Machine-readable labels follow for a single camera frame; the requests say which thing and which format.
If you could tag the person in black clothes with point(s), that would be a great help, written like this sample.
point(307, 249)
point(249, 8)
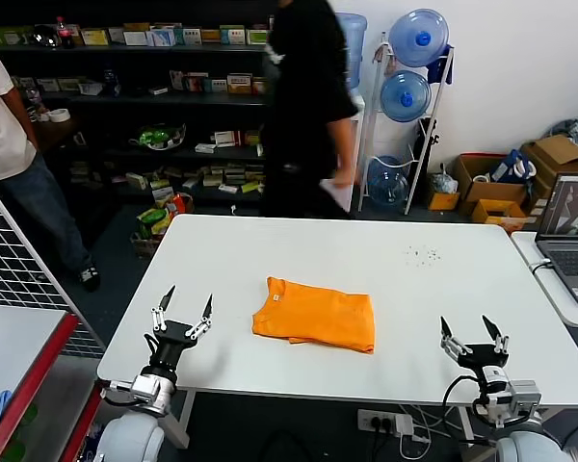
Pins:
point(303, 96)

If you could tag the grey open laptop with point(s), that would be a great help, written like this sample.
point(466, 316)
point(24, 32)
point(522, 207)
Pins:
point(573, 216)

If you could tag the white pink medicine box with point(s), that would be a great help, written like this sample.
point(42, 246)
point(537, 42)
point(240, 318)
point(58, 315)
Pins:
point(175, 80)

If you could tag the green snack bag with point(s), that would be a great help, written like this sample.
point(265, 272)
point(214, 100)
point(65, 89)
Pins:
point(151, 221)

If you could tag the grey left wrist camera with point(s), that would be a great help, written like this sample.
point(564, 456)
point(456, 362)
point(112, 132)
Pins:
point(151, 392)

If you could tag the small orange carton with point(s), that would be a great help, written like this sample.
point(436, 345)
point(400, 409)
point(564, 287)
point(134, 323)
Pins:
point(443, 200)

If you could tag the dark brown wooden desk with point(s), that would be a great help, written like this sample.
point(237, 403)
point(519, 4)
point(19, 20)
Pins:
point(60, 137)

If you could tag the white tape roll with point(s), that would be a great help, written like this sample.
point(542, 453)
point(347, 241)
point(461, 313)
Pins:
point(58, 115)

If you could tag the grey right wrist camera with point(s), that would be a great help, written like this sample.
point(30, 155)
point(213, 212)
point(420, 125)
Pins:
point(525, 399)

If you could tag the person in white shirt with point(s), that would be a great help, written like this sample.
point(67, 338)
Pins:
point(5, 135)

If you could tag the black shelf unit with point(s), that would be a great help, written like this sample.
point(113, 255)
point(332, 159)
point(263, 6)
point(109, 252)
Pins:
point(197, 100)

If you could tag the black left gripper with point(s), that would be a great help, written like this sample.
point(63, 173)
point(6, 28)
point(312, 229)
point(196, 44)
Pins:
point(171, 341)

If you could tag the cola bottle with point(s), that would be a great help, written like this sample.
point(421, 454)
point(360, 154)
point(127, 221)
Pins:
point(65, 33)

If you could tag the red striped white box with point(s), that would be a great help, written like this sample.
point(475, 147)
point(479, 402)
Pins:
point(227, 138)

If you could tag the yellow cardboard box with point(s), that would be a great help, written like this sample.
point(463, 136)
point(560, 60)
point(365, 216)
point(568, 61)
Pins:
point(498, 212)

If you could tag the large white table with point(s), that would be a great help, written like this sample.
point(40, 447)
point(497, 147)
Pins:
point(318, 250)

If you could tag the flat white medicine box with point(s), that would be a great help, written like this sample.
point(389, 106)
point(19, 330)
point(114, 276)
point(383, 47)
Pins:
point(205, 148)

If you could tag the light green medicine box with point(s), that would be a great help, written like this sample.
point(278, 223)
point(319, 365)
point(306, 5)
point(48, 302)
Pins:
point(254, 37)

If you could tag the black stand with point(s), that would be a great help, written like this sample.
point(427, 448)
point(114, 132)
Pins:
point(426, 139)

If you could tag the orange t-shirt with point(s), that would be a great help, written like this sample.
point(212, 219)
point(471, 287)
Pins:
point(318, 317)

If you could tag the blue white tote bag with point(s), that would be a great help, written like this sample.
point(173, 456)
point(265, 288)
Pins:
point(510, 166)

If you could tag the green yellow medicine box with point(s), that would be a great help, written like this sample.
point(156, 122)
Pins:
point(252, 137)

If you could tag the slim yellow medicine box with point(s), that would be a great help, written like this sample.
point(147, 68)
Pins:
point(210, 35)

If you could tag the plain white medicine box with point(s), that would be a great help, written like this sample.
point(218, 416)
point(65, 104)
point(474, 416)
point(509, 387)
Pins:
point(134, 38)

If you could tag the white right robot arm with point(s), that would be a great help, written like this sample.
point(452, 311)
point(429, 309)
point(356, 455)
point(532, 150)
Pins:
point(530, 445)

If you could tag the small white medicine box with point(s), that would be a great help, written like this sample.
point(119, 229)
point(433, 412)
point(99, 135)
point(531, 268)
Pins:
point(218, 85)

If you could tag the white power strip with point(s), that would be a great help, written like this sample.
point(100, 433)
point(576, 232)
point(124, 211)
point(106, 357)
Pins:
point(375, 421)

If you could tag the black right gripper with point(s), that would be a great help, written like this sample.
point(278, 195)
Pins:
point(484, 357)

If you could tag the flat small white box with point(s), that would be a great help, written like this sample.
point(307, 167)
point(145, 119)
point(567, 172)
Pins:
point(157, 90)

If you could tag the dark blue hanging cloth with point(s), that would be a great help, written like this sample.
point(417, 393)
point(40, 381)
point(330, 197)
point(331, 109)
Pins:
point(438, 65)

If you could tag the orange snack bag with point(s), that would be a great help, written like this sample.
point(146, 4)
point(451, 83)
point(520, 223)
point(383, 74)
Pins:
point(178, 204)

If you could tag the blue water jug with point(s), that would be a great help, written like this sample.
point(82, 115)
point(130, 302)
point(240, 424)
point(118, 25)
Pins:
point(387, 183)
point(359, 48)
point(418, 38)
point(404, 96)

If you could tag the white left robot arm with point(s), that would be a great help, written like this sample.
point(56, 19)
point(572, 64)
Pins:
point(130, 438)

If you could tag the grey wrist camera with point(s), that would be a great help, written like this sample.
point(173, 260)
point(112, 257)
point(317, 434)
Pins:
point(525, 399)
point(151, 392)

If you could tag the red framed white cart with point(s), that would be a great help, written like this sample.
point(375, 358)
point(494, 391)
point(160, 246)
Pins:
point(9, 337)

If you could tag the scattered small debris specks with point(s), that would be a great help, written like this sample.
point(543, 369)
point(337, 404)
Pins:
point(431, 254)

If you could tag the white metal jug rack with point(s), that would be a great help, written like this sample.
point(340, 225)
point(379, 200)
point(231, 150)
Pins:
point(411, 192)

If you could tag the green striped white box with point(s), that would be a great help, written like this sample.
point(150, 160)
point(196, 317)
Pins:
point(231, 34)

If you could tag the white green medicine box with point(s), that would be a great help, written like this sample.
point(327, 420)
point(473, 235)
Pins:
point(191, 36)

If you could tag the red orange medicine box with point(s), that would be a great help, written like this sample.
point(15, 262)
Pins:
point(195, 83)

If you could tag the cardboard snack crate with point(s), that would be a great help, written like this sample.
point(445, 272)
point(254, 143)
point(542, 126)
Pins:
point(144, 246)

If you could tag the open white carton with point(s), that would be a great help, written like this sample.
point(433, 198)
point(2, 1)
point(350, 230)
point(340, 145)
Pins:
point(90, 88)

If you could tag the grey plastic bag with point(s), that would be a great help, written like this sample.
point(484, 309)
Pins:
point(444, 182)

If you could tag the shiny dark bowl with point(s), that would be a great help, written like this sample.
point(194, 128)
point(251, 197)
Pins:
point(44, 36)

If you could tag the white power adapter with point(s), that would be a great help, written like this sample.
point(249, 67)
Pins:
point(403, 426)

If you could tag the large tan cardboard box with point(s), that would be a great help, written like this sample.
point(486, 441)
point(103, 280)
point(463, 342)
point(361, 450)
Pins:
point(554, 149)

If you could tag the bowl of green snacks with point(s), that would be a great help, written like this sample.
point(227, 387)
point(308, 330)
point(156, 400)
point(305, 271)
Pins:
point(156, 137)

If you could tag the large green carton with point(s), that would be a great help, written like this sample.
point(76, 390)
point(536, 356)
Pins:
point(12, 36)

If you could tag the yellow banded white box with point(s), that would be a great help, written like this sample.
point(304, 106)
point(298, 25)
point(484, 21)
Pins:
point(239, 84)

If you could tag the blue plastic bottle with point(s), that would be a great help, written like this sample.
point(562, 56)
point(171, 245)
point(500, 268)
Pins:
point(110, 82)

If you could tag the open brown cardboard box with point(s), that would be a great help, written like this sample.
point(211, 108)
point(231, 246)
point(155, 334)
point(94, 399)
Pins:
point(496, 190)

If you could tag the yellow white medicine box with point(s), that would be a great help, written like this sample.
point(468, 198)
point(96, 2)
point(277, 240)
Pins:
point(94, 37)

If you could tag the blue white medicine box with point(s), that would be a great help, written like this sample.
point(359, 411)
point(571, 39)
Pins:
point(162, 37)

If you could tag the red banded white box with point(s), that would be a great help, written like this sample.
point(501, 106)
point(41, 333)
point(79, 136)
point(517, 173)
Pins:
point(257, 86)

